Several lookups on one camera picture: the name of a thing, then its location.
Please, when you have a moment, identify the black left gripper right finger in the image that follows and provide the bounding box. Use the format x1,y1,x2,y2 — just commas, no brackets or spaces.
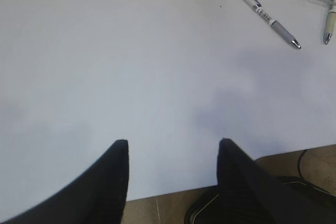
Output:
217,138,335,223

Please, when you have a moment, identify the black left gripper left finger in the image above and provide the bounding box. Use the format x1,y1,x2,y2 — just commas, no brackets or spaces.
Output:
6,140,129,223

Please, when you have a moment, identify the cream grip ballpoint pen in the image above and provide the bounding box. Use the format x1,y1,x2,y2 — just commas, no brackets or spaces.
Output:
323,0,335,45

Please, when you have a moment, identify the grey grip ballpoint pen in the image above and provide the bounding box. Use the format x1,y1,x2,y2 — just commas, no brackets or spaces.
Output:
243,0,302,49

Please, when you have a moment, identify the thin black floor cable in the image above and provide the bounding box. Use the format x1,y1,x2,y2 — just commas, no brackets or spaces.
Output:
297,149,336,197

